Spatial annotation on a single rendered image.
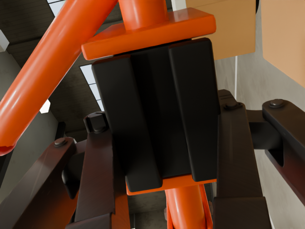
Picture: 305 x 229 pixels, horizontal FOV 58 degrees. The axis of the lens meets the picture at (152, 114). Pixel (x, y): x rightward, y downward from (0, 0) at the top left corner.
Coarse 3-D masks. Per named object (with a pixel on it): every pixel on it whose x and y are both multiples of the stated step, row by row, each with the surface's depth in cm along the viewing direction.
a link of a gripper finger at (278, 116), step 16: (272, 112) 11; (288, 112) 11; (304, 112) 11; (288, 128) 10; (304, 128) 10; (288, 144) 10; (304, 144) 9; (272, 160) 12; (288, 160) 10; (304, 160) 9; (288, 176) 11; (304, 176) 9; (304, 192) 9
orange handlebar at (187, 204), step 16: (128, 0) 12; (144, 0) 12; (160, 0) 12; (128, 16) 13; (144, 16) 12; (160, 16) 13; (176, 192) 16; (192, 192) 16; (176, 208) 17; (192, 208) 17; (208, 208) 19; (176, 224) 18; (192, 224) 17; (208, 224) 18
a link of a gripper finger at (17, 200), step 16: (64, 144) 13; (48, 160) 12; (64, 160) 12; (32, 176) 11; (48, 176) 10; (16, 192) 10; (32, 192) 10; (48, 192) 10; (64, 192) 11; (0, 208) 9; (16, 208) 9; (32, 208) 9; (48, 208) 10; (64, 208) 11; (0, 224) 8; (16, 224) 8; (32, 224) 9; (48, 224) 10; (64, 224) 11
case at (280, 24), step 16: (272, 0) 30; (288, 0) 26; (304, 0) 23; (272, 16) 31; (288, 16) 27; (304, 16) 24; (272, 32) 32; (288, 32) 28; (304, 32) 24; (272, 48) 33; (288, 48) 28; (304, 48) 25; (272, 64) 34; (288, 64) 29; (304, 64) 26; (304, 80) 26
